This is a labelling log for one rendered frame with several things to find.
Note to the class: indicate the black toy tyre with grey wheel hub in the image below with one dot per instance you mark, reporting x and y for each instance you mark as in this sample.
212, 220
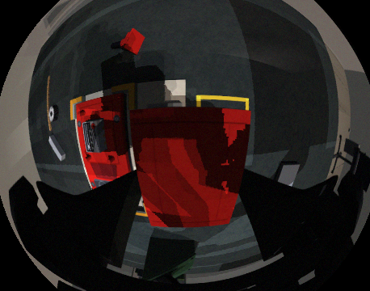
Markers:
53, 113

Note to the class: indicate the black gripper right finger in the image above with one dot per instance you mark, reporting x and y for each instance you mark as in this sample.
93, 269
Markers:
277, 211

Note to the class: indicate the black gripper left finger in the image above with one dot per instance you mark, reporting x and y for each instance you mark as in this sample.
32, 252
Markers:
103, 216

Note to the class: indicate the yellow rectangular outline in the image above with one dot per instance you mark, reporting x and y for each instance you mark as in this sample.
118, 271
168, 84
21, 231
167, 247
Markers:
212, 97

